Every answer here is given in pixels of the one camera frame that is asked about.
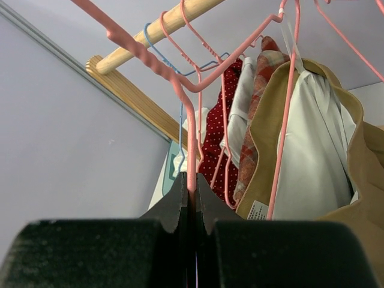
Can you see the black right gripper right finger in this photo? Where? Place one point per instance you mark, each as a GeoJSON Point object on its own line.
{"type": "Point", "coordinates": [234, 252]}

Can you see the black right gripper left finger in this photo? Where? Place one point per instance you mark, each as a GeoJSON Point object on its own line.
{"type": "Point", "coordinates": [148, 251]}

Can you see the tan skirt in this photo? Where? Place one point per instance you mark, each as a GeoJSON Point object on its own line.
{"type": "Point", "coordinates": [332, 162]}

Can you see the red polka dot skirt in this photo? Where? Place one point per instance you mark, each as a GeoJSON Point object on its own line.
{"type": "Point", "coordinates": [213, 137]}

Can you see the small white skirt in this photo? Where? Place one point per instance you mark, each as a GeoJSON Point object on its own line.
{"type": "Point", "coordinates": [238, 115]}

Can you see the teal plastic bin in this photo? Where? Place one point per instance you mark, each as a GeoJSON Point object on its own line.
{"type": "Point", "coordinates": [168, 176]}

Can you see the wooden clothes rack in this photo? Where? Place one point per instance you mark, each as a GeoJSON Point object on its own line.
{"type": "Point", "coordinates": [125, 76]}

